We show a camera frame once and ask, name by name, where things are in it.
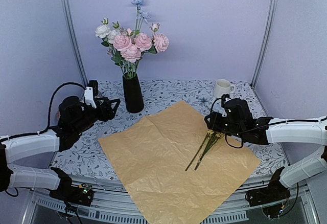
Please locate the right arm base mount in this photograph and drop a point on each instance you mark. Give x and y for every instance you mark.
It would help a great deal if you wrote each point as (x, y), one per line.
(275, 191)

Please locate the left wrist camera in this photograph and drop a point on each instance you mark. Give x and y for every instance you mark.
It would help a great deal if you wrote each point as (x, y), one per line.
(90, 92)

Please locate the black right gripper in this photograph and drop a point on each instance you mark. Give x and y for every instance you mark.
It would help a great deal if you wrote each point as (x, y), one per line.
(210, 125)

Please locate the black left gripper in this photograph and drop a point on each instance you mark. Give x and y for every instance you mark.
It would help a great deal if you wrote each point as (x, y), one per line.
(110, 113)

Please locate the cream ceramic mug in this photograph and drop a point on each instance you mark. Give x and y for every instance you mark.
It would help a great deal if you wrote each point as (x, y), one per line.
(223, 87)

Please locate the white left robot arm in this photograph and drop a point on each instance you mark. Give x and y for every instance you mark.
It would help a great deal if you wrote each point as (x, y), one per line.
(16, 148)

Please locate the pink rose stem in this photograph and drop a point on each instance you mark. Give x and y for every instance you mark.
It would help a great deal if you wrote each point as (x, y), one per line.
(126, 54)
(156, 43)

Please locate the artificial flower bouquet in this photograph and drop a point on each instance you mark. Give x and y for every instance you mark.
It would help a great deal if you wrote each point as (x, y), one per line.
(211, 138)

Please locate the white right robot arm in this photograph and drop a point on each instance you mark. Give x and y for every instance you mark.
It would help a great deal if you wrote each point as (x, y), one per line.
(308, 131)

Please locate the white rose stem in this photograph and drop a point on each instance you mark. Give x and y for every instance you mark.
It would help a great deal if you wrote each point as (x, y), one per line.
(107, 35)

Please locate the aluminium front rail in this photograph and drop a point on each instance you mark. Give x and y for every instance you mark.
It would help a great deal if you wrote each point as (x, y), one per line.
(112, 204)

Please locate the thin blue flower stem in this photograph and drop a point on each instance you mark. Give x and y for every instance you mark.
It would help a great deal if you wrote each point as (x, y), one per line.
(141, 15)

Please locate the orange wrapping paper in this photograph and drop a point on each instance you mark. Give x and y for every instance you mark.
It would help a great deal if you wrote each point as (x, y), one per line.
(150, 158)

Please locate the tall black vase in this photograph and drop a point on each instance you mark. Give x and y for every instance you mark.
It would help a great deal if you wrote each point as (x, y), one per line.
(133, 94)

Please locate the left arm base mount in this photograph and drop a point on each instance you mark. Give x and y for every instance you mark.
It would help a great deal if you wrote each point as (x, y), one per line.
(66, 192)

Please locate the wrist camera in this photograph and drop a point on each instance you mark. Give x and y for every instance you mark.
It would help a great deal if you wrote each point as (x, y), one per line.
(224, 99)
(90, 92)

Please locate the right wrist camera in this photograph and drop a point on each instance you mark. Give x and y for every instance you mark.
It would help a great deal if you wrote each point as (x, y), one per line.
(224, 99)

